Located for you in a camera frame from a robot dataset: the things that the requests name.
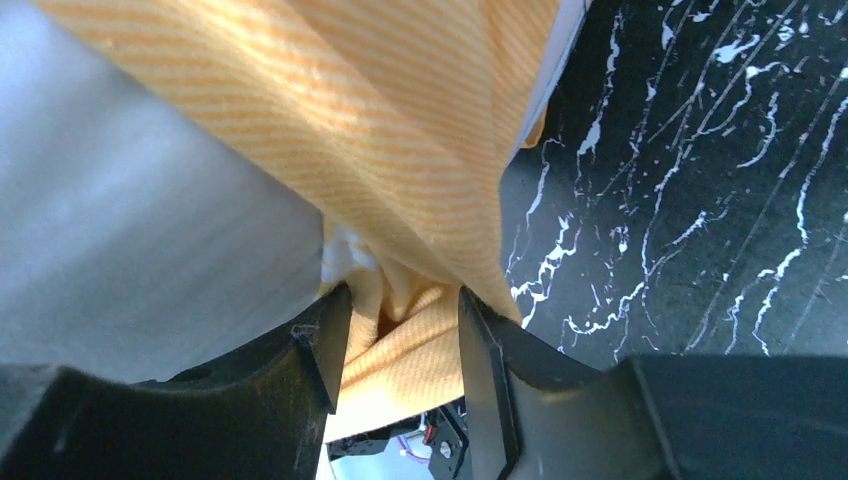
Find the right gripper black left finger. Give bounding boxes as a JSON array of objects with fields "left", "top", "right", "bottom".
[{"left": 1, "top": 285, "right": 352, "bottom": 479}]

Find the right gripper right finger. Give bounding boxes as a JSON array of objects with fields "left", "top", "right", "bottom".
[{"left": 458, "top": 289, "right": 847, "bottom": 479}]

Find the white pillow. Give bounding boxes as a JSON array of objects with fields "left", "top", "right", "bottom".
[{"left": 0, "top": 0, "right": 594, "bottom": 386}]

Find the orange printed pillowcase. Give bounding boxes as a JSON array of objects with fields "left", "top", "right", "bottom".
[{"left": 42, "top": 1, "right": 589, "bottom": 441}]

